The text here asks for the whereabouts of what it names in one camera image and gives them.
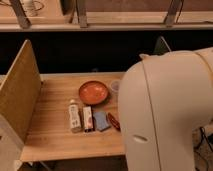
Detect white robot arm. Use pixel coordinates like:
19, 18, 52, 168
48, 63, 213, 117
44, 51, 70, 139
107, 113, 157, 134
118, 47, 213, 171

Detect clear plastic cup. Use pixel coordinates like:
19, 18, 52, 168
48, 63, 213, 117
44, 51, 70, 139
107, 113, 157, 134
110, 80, 120, 93

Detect orange round plate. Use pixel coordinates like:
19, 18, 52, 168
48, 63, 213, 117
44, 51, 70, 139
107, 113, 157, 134
79, 81, 109, 105

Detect white and red box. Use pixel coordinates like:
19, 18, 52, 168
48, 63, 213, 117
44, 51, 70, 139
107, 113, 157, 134
83, 106, 94, 132

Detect blue sponge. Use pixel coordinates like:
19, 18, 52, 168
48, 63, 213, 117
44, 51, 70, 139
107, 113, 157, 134
94, 111, 110, 132

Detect white bottle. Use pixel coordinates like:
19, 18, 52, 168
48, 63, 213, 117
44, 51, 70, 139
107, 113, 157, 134
68, 99, 82, 133

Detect right dark divider panel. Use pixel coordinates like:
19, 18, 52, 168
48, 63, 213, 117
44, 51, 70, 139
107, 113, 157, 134
153, 36, 171, 55

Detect left wooden divider panel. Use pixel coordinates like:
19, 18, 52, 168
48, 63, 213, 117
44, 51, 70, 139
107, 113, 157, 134
0, 40, 41, 171

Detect black cables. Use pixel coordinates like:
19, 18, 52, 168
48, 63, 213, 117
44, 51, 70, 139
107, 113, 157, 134
193, 126, 213, 171

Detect metal shelf frame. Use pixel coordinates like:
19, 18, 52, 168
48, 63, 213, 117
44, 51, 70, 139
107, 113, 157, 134
0, 0, 213, 32

